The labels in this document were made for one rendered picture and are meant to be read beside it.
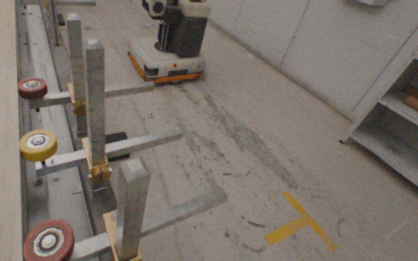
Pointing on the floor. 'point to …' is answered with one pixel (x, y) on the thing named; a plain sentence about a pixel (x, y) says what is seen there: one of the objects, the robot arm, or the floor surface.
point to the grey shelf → (406, 120)
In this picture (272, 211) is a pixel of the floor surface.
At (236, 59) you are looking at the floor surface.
